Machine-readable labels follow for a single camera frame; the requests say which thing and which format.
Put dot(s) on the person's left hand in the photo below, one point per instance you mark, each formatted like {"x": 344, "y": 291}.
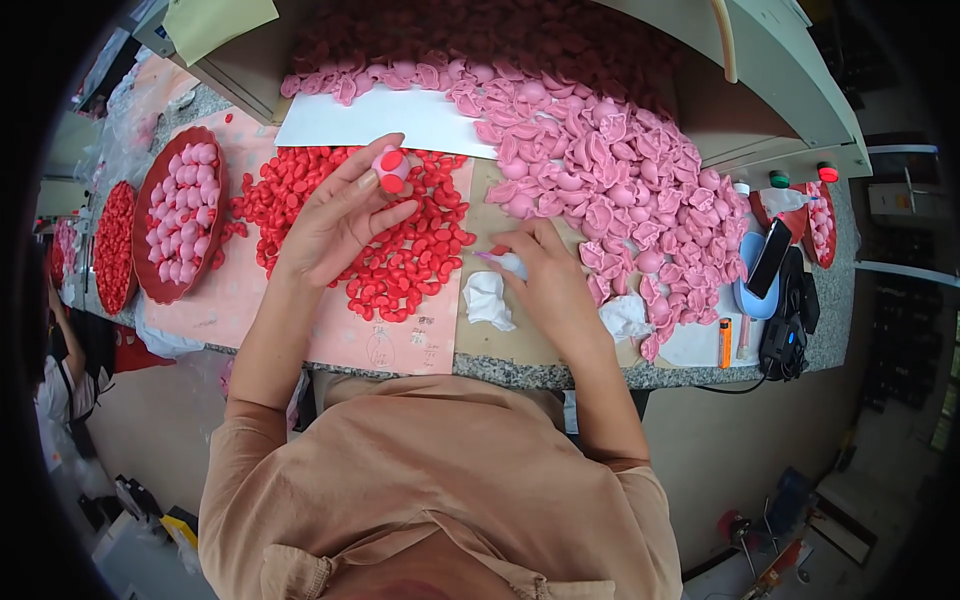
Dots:
{"x": 322, "y": 232}

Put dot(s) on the person's right hand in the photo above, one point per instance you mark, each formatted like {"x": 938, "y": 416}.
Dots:
{"x": 559, "y": 289}

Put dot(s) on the person's right fingers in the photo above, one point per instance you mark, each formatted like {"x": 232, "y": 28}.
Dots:
{"x": 529, "y": 238}

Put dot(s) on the small white glue bottle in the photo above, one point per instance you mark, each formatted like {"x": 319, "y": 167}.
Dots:
{"x": 511, "y": 262}

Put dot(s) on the pink toy piece red pads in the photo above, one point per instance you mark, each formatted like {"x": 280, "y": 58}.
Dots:
{"x": 393, "y": 169}

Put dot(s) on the crumpled white tissue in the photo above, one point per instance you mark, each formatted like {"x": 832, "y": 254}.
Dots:
{"x": 624, "y": 316}
{"x": 487, "y": 301}

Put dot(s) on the pile of pink toy shells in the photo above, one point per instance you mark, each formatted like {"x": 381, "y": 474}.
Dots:
{"x": 600, "y": 165}

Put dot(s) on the brown cardboard sheet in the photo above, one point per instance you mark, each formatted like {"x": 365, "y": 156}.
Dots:
{"x": 487, "y": 345}

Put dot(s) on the pile of red oval pads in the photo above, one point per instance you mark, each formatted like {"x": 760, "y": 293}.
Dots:
{"x": 409, "y": 259}

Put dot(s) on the white paper sheet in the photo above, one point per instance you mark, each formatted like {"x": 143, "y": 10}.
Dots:
{"x": 375, "y": 120}

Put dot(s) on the white paper under phone stand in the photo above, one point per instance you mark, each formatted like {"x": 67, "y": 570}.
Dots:
{"x": 697, "y": 346}

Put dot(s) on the orange lighter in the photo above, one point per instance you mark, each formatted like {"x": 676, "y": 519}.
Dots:
{"x": 724, "y": 343}

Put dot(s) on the blue phone stand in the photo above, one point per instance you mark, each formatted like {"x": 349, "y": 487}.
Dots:
{"x": 754, "y": 304}

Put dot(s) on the pink pen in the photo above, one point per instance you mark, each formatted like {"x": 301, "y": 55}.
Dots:
{"x": 744, "y": 337}

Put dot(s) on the black phone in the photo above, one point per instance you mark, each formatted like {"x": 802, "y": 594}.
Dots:
{"x": 769, "y": 257}

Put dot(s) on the white squeeze bottle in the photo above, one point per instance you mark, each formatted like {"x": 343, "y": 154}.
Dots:
{"x": 780, "y": 201}

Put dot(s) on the green push button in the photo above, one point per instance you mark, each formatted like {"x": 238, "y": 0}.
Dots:
{"x": 780, "y": 179}

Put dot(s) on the person's body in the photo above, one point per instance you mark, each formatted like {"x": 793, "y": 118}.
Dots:
{"x": 435, "y": 487}

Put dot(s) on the red tray with pink pieces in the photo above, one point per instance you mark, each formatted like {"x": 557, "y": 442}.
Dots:
{"x": 822, "y": 225}

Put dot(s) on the red push button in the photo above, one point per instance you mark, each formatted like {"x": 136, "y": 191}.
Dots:
{"x": 828, "y": 172}

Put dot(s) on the pink paper sheet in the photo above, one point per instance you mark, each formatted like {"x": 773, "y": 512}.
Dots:
{"x": 225, "y": 300}

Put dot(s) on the heap of finished pink pieces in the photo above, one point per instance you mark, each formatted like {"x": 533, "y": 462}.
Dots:
{"x": 182, "y": 210}

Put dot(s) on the yellow paper sheet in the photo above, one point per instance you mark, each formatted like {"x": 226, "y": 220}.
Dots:
{"x": 217, "y": 26}

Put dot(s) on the large red oval tray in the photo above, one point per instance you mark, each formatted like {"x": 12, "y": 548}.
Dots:
{"x": 150, "y": 270}

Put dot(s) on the floor clutter with tools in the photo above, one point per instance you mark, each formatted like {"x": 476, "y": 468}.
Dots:
{"x": 780, "y": 532}

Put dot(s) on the heap of clear plastic bags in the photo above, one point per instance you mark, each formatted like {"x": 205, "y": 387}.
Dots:
{"x": 135, "y": 120}

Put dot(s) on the red tray of red pads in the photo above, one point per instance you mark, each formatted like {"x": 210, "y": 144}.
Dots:
{"x": 114, "y": 247}

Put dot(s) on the small red tray of pieces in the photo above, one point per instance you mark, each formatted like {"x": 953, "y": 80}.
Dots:
{"x": 64, "y": 251}

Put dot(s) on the heap of boxes and bags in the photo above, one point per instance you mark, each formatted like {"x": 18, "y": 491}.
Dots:
{"x": 142, "y": 532}

